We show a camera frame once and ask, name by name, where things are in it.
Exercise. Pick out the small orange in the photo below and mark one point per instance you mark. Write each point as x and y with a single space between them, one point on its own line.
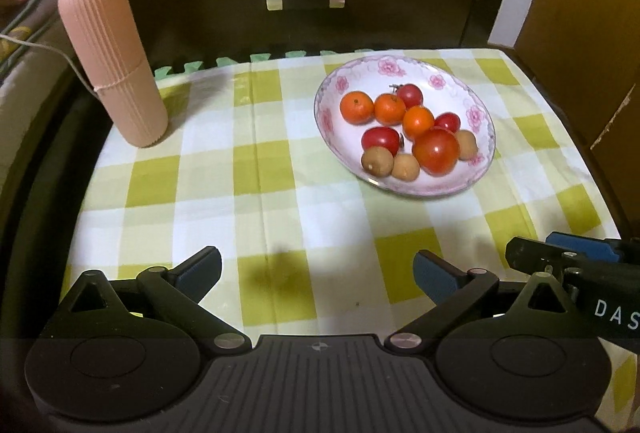
356 107
390 109
418 122

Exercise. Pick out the green foam mat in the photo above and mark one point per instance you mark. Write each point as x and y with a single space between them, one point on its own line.
170 72

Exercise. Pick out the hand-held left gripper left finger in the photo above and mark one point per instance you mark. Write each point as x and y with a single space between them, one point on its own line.
200 270

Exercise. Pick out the brown wooden cabinet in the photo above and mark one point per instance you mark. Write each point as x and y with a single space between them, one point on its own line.
590 13

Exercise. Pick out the beige bed mattress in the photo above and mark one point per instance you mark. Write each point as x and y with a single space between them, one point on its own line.
20 78

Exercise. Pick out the red plum tomato with stem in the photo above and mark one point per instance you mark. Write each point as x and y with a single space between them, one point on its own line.
411 95

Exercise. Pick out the pink ribbed case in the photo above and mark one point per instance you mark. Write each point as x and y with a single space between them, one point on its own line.
110 58

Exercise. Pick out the brown longan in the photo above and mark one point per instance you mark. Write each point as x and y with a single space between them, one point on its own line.
377 161
405 168
468 144

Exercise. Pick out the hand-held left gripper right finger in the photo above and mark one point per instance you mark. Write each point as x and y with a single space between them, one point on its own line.
435 280

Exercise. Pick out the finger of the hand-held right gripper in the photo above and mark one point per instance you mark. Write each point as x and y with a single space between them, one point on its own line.
580 245
530 255

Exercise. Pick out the large red tomato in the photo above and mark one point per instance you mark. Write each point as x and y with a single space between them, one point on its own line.
436 151

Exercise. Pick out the white floral plate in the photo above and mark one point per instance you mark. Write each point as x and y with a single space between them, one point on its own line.
345 133

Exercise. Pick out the red cherry tomato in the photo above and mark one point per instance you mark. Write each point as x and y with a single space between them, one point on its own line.
380 139
447 122

